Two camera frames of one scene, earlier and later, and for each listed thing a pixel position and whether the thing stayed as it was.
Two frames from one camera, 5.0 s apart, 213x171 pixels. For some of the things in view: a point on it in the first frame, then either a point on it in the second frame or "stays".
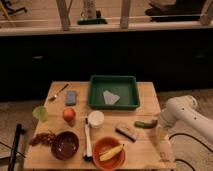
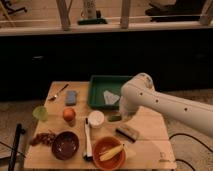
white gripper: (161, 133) to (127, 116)
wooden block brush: (127, 133) stays
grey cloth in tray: (110, 98) stays
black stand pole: (18, 132) stays
